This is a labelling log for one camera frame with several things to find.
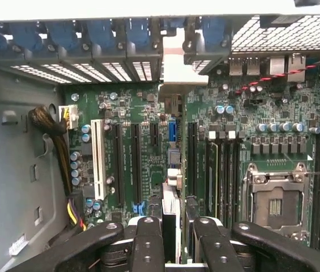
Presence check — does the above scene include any dark RAM stick with label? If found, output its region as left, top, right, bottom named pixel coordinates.
left=206, top=140, right=220, bottom=219

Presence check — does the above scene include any black RAM slot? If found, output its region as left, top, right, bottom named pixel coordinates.
left=219, top=133, right=226, bottom=220
left=233, top=133, right=241, bottom=220
left=225, top=133, right=233, bottom=220

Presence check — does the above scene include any metal CPU socket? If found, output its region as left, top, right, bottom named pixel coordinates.
left=241, top=163, right=311, bottom=243

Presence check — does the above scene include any white expansion slot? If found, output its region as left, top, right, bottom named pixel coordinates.
left=91, top=118, right=107, bottom=199

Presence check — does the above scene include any short black expansion slot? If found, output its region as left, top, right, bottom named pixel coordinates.
left=149, top=123, right=160, bottom=147

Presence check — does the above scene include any blue expansion slot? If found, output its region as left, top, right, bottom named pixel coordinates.
left=168, top=121, right=178, bottom=144

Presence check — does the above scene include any green motherboard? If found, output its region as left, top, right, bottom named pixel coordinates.
left=60, top=82, right=320, bottom=257

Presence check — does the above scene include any silver USB port block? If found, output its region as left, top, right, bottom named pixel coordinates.
left=228, top=56, right=262, bottom=77

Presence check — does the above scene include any silver network port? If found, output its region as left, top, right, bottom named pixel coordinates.
left=287, top=53, right=307, bottom=83

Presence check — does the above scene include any black open PC case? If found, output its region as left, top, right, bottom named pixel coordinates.
left=0, top=0, right=320, bottom=272

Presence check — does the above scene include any sleeved motherboard power wire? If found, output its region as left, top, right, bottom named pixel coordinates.
left=28, top=104, right=88, bottom=232

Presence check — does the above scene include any red black twisted wire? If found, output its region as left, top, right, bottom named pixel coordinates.
left=233, top=46, right=320, bottom=96

